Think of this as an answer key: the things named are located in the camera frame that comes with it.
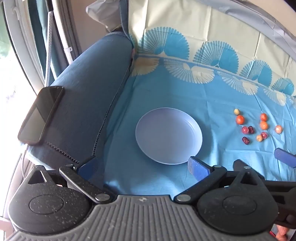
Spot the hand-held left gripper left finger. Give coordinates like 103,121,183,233
22,156,111,204

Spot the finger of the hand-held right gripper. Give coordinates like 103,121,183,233
274,148,296,168
233,159,246,172

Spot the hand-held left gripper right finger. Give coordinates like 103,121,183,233
173,157,267,206

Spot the light purple plate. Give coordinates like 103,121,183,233
135,107,203,165

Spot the person's right hand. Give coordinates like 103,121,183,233
273,214,292,241

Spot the black smartphone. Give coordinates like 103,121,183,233
18,86,65,145

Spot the blue sofa armrest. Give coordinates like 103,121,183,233
25,31,134,186

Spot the blue fan-print blanket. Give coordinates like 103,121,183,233
103,0,296,197

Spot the white pole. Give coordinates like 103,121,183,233
51,0,73,66

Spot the teal curtain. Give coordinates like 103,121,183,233
30,0,61,78

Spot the grey plastic bag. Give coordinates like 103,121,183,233
85,0,123,33

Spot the grey braided strap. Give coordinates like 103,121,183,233
45,9,55,87

